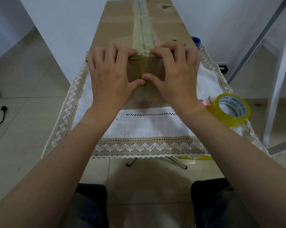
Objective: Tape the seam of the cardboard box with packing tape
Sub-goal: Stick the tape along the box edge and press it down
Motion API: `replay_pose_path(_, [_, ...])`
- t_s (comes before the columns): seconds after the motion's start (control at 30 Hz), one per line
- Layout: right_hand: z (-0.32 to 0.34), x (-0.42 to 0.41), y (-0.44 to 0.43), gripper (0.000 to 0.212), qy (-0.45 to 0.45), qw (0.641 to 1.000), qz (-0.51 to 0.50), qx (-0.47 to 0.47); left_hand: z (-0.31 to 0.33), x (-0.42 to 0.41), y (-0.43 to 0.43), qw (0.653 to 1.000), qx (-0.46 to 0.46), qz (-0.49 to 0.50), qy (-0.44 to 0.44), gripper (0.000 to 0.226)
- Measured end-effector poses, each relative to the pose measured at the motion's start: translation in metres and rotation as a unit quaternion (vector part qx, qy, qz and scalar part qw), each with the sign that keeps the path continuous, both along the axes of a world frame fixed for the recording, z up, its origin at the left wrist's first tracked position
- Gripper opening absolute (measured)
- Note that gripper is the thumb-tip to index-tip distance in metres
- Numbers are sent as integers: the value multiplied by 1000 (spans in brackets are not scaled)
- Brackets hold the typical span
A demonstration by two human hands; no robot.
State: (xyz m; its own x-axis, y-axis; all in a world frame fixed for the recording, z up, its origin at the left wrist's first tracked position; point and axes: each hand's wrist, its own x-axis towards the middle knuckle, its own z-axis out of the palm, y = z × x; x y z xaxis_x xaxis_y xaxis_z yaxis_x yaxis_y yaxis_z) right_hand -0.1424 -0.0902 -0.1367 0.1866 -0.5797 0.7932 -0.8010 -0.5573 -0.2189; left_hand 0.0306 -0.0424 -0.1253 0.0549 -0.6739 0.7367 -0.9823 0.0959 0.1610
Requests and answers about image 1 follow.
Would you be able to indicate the person's right middle finger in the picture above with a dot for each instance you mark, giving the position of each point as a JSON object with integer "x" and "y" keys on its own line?
{"x": 177, "y": 52}

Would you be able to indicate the white lace-trimmed tablecloth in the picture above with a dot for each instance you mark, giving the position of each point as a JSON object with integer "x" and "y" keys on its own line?
{"x": 145, "y": 127}

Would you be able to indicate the blue plastic cup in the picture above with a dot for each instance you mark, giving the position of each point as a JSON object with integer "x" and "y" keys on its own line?
{"x": 196, "y": 41}

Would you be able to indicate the person's right leg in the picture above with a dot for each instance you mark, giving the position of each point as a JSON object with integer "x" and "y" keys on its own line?
{"x": 219, "y": 206}

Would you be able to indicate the person's left middle finger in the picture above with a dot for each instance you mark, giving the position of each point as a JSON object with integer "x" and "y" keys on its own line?
{"x": 111, "y": 53}

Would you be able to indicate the long taped cardboard box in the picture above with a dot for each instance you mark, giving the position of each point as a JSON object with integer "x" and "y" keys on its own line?
{"x": 114, "y": 23}

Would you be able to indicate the person's leg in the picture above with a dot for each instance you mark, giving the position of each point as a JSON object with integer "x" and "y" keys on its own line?
{"x": 219, "y": 206}
{"x": 88, "y": 208}

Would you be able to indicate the small pink plastic object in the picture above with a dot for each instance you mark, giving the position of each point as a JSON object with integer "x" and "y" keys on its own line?
{"x": 204, "y": 102}

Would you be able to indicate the person's left forearm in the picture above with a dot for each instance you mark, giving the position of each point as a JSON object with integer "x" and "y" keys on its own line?
{"x": 62, "y": 159}

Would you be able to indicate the yellow tape strip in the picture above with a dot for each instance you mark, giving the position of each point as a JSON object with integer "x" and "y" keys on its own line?
{"x": 197, "y": 158}

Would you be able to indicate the person's right forearm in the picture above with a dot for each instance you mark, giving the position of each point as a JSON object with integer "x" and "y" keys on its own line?
{"x": 235, "y": 151}

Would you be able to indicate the person's right little finger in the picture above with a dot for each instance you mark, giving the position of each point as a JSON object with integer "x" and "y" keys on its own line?
{"x": 197, "y": 62}

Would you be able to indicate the person's left hand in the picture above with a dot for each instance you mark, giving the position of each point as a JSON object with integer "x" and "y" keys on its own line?
{"x": 107, "y": 80}

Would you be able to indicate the metal table leg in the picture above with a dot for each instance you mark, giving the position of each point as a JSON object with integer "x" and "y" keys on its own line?
{"x": 132, "y": 161}
{"x": 178, "y": 163}

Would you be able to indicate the person's right thumb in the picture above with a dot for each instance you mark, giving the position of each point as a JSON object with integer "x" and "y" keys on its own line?
{"x": 152, "y": 79}

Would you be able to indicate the white metal frame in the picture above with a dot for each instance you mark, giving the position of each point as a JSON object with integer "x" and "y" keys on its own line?
{"x": 279, "y": 75}

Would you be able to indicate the person's left leg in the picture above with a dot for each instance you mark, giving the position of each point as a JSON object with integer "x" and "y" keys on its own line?
{"x": 88, "y": 208}

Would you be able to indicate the person's left thumb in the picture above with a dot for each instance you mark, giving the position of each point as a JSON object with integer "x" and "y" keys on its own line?
{"x": 136, "y": 83}

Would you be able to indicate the yellow packing tape roll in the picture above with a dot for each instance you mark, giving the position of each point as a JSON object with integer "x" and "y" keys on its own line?
{"x": 218, "y": 113}

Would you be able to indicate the black wall plug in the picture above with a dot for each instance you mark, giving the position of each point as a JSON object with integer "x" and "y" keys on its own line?
{"x": 223, "y": 69}

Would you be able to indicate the person's left little finger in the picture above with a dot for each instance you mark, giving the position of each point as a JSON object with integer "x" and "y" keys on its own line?
{"x": 90, "y": 64}

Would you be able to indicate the person's right hand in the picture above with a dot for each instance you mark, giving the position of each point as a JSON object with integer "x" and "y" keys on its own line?
{"x": 181, "y": 80}

